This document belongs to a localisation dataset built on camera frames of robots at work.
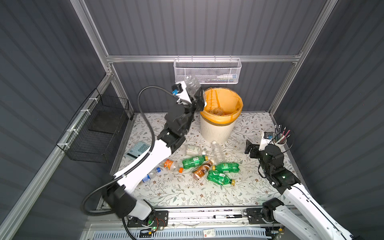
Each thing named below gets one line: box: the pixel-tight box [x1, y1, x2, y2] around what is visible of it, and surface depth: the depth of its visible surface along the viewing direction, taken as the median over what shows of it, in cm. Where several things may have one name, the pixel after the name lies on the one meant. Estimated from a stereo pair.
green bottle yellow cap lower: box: [207, 170, 236, 186], surface depth 86 cm
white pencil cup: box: [273, 138, 289, 153], surface depth 95 cm
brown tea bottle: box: [193, 159, 215, 180], surface depth 86 cm
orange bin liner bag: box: [200, 87, 244, 126], surface depth 96 cm
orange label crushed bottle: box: [163, 159, 184, 174], surface depth 90 cm
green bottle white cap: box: [212, 162, 240, 173], surface depth 89 cm
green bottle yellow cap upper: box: [182, 155, 209, 169], surface depth 91 cm
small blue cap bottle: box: [142, 167, 163, 183], surface depth 88 cm
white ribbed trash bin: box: [199, 114, 236, 144], surface depth 93 cm
